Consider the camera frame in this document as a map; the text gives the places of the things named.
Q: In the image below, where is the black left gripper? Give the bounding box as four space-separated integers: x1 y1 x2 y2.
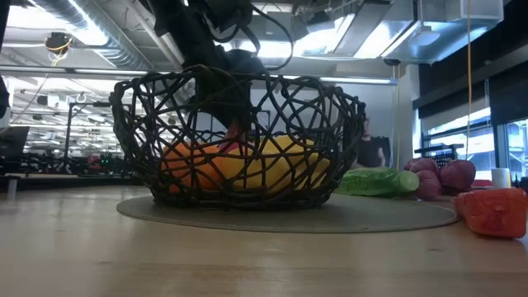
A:
187 48 268 134

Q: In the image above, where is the orange-yellow lemon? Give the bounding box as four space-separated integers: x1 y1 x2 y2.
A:
222 150 259 189

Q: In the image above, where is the orange fruit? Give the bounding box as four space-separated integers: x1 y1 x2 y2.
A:
159 139 226 194

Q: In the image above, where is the yellow banana bunch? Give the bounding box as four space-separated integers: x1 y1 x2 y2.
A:
247 134 331 195

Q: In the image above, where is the green romaine lettuce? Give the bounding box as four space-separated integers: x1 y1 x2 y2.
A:
336 167 421 198

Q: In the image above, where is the large purple fruit bunch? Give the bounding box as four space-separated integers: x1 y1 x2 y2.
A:
403 157 478 202

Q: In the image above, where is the dark woven wicker basket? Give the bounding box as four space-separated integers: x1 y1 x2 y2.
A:
109 64 367 210

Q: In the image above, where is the grey round placemat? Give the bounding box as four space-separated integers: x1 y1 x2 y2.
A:
116 193 461 234

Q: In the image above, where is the person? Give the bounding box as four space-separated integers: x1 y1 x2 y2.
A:
355 116 388 169

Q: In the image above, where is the black plastic crate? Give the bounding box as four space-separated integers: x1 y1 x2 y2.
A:
414 144 465 166

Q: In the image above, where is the dark monitor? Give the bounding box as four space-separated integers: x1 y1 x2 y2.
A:
0 125 31 160

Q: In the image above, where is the white paper cup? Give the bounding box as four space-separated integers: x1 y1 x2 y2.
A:
491 167 512 190

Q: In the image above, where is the wide silver ventilation duct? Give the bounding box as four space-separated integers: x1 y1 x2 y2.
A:
32 0 182 71

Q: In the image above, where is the black metal stand frame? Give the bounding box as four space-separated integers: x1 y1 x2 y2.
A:
64 101 120 166

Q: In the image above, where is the black yellow cord reel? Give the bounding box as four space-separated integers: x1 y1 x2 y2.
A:
44 31 73 57

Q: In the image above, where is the yellow hanging cable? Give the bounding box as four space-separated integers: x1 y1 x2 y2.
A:
464 0 474 160

